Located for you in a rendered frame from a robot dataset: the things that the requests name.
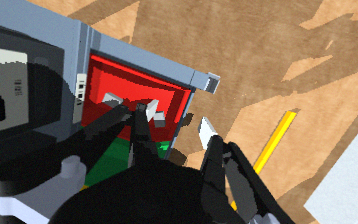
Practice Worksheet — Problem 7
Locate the red bin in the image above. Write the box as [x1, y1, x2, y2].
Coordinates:
[81, 53, 188, 142]

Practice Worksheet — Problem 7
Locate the green open bin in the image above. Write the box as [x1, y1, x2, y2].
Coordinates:
[84, 137, 168, 187]

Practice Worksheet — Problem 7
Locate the grey shelf rack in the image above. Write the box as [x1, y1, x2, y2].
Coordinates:
[0, 0, 220, 160]

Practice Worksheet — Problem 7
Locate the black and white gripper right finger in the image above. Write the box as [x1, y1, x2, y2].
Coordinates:
[194, 117, 295, 224]

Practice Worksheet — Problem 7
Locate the yellow bar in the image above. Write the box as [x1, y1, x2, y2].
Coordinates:
[254, 111, 296, 173]

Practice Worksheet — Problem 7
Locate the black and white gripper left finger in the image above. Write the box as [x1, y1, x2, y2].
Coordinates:
[0, 99, 169, 224]

